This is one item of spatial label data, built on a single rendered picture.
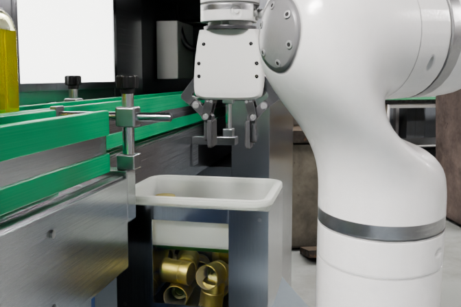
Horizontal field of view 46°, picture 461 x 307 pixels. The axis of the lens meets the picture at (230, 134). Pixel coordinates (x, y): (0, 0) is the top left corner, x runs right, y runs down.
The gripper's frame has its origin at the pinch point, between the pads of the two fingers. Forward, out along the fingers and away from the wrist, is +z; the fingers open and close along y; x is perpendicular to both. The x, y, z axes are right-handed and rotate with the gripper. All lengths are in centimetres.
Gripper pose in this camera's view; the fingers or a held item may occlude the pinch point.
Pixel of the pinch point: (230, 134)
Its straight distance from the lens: 79.9
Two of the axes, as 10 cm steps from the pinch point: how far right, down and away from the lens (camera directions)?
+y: -9.8, -0.2, 1.9
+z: 0.0, 9.9, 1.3
